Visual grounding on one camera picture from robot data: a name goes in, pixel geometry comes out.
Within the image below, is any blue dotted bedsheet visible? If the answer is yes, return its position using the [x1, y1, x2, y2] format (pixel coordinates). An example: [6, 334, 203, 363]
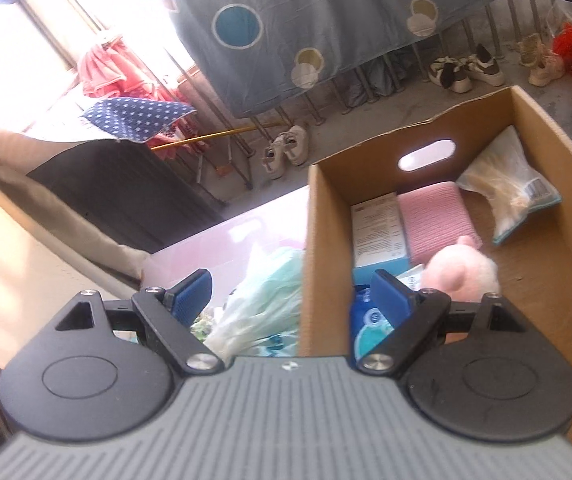
[158, 0, 546, 118]

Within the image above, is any dark cabinet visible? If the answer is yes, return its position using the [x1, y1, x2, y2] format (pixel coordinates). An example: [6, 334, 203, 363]
[26, 140, 227, 256]

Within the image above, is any cardboard box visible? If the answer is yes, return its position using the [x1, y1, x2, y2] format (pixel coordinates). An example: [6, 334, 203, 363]
[298, 85, 572, 448]

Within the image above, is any beige shoe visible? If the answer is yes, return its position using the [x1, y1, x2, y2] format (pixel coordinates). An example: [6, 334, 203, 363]
[528, 52, 565, 86]
[518, 32, 549, 66]

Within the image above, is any bag of cotton swabs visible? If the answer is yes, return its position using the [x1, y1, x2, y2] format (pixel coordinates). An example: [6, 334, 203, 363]
[456, 126, 562, 246]

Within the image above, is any light green plastic bag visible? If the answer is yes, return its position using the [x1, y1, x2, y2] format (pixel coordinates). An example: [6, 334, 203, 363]
[206, 245, 307, 358]

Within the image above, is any blue wet wipes packet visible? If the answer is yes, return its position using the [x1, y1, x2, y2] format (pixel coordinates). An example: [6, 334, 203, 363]
[350, 285, 407, 358]

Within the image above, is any pink towel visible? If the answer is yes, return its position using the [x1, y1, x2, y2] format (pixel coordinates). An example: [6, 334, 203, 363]
[78, 35, 191, 111]

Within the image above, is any pink checkered tablecloth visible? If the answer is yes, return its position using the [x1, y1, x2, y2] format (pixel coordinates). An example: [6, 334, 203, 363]
[141, 185, 311, 356]

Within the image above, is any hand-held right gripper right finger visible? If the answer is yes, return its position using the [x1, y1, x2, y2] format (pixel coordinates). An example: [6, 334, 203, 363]
[353, 269, 529, 376]

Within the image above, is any blue star-print cloth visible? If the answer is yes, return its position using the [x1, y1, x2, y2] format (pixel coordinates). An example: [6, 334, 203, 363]
[80, 99, 197, 145]

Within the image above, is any beige cushion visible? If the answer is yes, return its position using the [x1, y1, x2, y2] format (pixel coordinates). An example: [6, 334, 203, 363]
[0, 130, 149, 283]

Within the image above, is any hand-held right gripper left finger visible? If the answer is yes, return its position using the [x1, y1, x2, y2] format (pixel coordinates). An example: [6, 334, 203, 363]
[53, 269, 227, 376]

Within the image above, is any pink mesh sponge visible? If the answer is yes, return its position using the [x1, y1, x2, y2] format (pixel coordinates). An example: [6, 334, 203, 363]
[397, 181, 481, 266]

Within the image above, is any pink plush toy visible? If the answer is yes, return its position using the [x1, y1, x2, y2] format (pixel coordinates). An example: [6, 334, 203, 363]
[418, 235, 501, 303]

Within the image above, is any yellow pole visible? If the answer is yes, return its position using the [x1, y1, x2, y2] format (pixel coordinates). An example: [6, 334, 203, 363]
[148, 125, 257, 152]

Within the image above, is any blue and white paper box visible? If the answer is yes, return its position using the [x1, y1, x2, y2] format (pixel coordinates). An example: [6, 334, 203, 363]
[351, 191, 411, 286]

